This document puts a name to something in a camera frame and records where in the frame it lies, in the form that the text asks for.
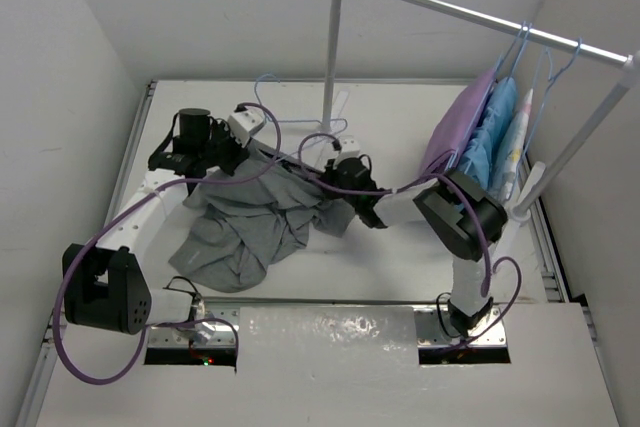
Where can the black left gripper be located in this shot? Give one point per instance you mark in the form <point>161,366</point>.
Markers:
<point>237,152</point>

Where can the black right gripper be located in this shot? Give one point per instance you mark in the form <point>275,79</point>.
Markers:
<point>331,174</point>

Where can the grey adidas t shirt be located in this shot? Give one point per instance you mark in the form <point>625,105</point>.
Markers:
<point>246,228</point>

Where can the light blue wire hanger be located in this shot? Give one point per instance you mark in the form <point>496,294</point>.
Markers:
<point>337,125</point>

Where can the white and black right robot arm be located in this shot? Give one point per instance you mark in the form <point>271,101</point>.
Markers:
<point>463,217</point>

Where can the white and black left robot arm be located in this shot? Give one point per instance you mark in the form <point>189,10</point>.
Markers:
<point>107,288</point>

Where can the blue hanger under purple garment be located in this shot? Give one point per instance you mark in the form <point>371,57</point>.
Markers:
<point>510,52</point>

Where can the blue hanger under patterned garment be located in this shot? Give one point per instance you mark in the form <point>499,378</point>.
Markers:
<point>544,68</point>

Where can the purple hanging garment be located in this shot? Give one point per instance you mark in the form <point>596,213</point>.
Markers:
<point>457,127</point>

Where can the blue hanging garment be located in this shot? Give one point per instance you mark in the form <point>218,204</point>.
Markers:
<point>478,156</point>

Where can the white patterned hanging garment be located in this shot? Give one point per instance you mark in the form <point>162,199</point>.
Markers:
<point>510,152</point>

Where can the white front cover panel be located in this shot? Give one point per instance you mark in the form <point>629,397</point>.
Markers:
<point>356,367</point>

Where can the white metal clothes rack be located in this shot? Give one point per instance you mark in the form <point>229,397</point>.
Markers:
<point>629,78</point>

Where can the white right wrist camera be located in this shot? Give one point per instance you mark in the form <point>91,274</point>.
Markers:
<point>345,148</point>

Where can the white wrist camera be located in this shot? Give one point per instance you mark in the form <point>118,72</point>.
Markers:
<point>245,124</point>
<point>345,148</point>

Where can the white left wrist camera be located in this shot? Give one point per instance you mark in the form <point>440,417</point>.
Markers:
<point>245,124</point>

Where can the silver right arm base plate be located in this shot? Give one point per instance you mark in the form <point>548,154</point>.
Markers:
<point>434,329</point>

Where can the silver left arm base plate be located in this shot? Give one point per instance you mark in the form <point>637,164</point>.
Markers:
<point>218,331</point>

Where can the blue empty wire hanger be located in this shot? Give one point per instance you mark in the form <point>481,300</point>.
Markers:
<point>553,75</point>

